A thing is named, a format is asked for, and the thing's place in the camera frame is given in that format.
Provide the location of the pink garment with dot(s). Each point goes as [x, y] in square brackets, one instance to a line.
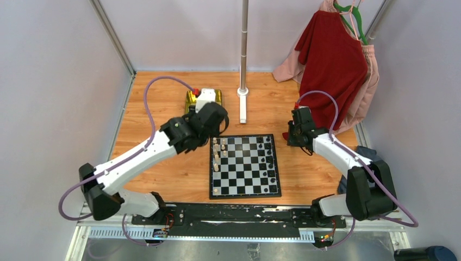
[358, 110]

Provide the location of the dark blue bottle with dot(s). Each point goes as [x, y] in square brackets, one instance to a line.
[431, 253]

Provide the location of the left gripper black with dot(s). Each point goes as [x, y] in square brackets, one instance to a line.
[192, 111]

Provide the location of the green clothes hanger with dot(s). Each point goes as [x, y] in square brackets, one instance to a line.
[353, 19]

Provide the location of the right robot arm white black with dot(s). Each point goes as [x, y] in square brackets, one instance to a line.
[369, 184]

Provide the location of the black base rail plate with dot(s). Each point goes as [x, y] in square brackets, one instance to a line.
[216, 220]

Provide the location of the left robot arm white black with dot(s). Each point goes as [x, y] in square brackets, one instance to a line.
[103, 190]

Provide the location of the silver vertical pole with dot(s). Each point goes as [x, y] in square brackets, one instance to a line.
[243, 60]

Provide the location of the black white chessboard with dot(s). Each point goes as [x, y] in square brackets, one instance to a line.
[247, 171]

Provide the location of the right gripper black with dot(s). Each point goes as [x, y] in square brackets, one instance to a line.
[291, 141]

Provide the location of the white pole base bracket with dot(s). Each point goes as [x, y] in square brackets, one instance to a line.
[243, 106]

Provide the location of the grey blue cloth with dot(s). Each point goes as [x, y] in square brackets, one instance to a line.
[365, 152]

